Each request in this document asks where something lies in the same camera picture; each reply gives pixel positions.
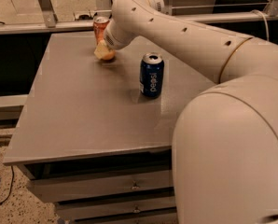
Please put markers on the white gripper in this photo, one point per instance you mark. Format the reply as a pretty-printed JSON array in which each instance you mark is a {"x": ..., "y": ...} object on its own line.
[{"x": 111, "y": 38}]

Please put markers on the orange soda can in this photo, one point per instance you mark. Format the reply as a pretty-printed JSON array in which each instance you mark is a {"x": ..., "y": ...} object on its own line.
[{"x": 99, "y": 25}]

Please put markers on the grey drawer cabinet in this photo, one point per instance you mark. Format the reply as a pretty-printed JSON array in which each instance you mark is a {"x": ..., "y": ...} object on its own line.
[{"x": 91, "y": 143}]

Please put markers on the orange fruit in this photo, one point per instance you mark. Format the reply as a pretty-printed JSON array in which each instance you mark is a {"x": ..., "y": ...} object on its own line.
[{"x": 108, "y": 56}]

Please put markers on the blue pepsi can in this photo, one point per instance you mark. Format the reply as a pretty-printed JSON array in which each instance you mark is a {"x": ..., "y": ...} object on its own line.
[{"x": 151, "y": 75}]

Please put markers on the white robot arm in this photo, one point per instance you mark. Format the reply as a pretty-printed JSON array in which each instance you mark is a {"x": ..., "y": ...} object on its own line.
[{"x": 225, "y": 142}]

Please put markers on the grey metal rail frame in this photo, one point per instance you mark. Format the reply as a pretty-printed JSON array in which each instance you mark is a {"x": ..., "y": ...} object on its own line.
[{"x": 30, "y": 15}]

